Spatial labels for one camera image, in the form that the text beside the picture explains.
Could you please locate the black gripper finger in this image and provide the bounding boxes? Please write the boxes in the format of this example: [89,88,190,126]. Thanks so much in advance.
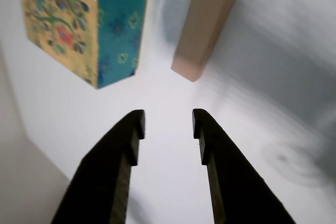
[51,109,145,224]
[192,108,296,224]

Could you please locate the wooden Jenga block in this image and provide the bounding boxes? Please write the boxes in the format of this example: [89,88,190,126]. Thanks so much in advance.
[171,0,242,82]

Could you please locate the yellow blue floral box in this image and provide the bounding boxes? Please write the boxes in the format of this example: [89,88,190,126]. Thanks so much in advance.
[17,0,151,90]

